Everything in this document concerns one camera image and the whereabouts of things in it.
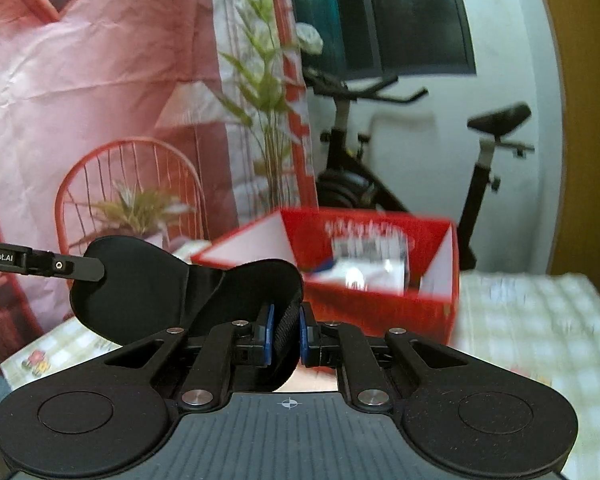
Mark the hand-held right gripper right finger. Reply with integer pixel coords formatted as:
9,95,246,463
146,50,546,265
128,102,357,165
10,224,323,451
299,302,472,413

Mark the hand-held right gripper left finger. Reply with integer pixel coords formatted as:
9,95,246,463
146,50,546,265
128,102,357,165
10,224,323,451
100,302,277,412

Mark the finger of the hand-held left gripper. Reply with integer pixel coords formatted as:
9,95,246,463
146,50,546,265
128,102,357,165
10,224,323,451
24,250,106,282

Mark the black eye mask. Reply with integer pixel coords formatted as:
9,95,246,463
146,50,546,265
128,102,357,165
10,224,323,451
70,236,306,393

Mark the red cardboard box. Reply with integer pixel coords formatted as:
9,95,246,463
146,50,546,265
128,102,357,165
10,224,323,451
191,207,461,348

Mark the white plastic packet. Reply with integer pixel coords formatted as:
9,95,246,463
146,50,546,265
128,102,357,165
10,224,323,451
325,256,412,295

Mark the black exercise bike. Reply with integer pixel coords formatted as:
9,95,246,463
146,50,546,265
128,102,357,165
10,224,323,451
302,67,536,273

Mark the red printed backdrop cloth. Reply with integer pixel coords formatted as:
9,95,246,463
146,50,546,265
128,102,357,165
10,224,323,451
0,0,321,356

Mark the checkered rabbit print blanket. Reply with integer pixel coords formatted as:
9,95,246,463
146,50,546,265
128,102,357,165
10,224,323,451
0,269,600,411

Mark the white crumpled bag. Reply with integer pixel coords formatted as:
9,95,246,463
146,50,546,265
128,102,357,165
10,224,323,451
295,22,324,55

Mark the dark framed window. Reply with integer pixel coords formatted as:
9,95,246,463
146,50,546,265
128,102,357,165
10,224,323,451
285,0,477,81

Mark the wooden panel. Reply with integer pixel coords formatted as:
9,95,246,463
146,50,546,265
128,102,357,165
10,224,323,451
530,0,600,281

